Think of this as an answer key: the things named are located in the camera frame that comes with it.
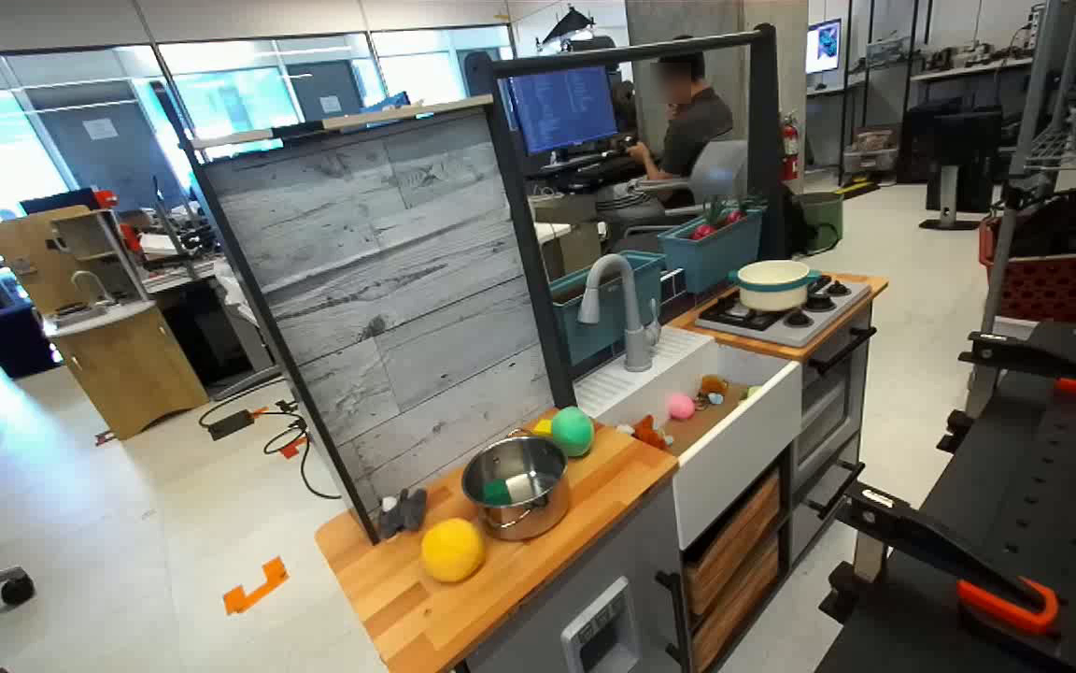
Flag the green round plushie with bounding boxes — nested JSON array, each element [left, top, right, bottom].
[[528, 403, 598, 460]]

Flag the stainless steel pot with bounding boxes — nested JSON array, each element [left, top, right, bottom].
[[460, 437, 573, 543]]

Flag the yellow round plushie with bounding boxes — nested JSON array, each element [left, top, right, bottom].
[[420, 514, 491, 585]]

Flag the teal plastic bin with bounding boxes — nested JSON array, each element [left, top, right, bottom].
[[657, 202, 771, 300], [548, 250, 670, 369]]

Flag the grey toy faucet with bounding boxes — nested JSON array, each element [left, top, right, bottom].
[[577, 250, 667, 374]]

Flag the brown orange plush toy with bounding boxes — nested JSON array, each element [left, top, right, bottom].
[[630, 410, 673, 452]]

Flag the grey wood pattern backboard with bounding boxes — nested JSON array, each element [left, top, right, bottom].
[[193, 104, 568, 538]]

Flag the small orange toy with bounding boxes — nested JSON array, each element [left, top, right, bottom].
[[695, 374, 736, 410]]

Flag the small dark grey object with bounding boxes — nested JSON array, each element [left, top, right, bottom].
[[373, 486, 434, 543]]

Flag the white toy sink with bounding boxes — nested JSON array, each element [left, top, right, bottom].
[[598, 339, 807, 552]]

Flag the computer monitor blue screen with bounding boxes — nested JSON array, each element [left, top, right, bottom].
[[493, 59, 625, 165]]

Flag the grey office chair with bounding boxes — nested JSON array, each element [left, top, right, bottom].
[[686, 137, 752, 209]]

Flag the toy kitchen cabinet wooden counter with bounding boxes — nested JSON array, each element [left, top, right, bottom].
[[315, 270, 893, 673]]

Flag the grey toy stove top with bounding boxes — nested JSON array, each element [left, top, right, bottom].
[[691, 273, 875, 350]]

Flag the seated person dark shirt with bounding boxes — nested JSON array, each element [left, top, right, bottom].
[[625, 47, 736, 184]]

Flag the red fire extinguisher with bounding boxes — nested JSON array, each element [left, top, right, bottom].
[[777, 114, 807, 185]]

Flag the orange floor marker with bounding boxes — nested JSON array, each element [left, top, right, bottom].
[[222, 552, 292, 615]]

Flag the plywood toy kitchen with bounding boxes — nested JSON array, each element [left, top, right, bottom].
[[0, 202, 213, 442]]

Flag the red metal cart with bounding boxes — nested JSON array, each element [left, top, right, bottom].
[[978, 209, 1076, 327]]

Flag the white pot with teal handle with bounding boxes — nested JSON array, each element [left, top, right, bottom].
[[733, 256, 823, 317]]

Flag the cables on floor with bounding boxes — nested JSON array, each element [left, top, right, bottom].
[[193, 395, 344, 506]]

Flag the black metal frame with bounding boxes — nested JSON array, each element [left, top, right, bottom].
[[477, 21, 784, 406]]

